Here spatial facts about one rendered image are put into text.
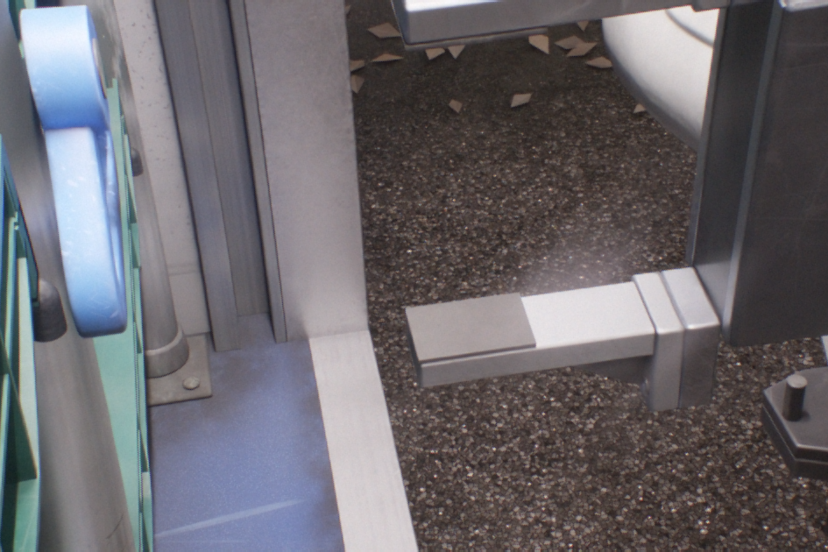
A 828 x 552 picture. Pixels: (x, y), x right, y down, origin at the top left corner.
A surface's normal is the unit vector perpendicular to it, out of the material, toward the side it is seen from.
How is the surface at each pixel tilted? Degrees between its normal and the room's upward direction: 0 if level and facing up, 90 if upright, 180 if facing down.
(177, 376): 0
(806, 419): 0
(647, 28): 66
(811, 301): 91
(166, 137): 90
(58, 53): 41
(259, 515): 0
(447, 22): 91
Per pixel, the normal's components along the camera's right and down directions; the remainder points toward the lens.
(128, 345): -0.03, -0.77
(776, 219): 0.18, 0.65
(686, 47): -0.74, 0.04
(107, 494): 0.87, 0.29
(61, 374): 0.62, 0.49
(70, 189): 0.10, -0.18
